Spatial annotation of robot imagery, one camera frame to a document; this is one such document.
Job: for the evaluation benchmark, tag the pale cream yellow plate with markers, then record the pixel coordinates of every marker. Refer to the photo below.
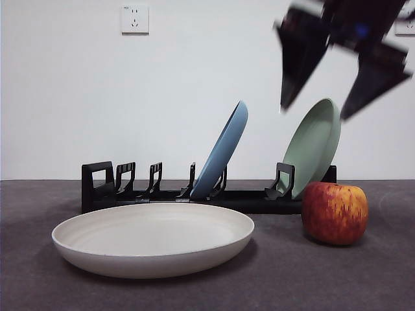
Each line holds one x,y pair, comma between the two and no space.
152,246

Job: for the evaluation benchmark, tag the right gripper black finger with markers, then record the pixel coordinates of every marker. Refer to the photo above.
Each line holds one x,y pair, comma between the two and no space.
376,77
300,58

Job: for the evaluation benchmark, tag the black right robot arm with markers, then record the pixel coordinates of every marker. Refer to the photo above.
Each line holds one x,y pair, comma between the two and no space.
350,19

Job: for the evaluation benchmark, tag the blue plate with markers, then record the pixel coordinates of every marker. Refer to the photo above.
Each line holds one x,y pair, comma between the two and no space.
223,152

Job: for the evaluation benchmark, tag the red yellow apple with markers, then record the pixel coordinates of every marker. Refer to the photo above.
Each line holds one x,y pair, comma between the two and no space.
334,214

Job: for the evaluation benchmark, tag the green plate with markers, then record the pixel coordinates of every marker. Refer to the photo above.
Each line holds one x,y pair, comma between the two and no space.
311,149

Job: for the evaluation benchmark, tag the black plate rack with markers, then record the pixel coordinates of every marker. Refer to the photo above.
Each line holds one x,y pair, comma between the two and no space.
246,202

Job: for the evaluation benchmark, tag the white wall socket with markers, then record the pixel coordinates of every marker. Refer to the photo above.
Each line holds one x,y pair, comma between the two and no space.
403,29
135,19

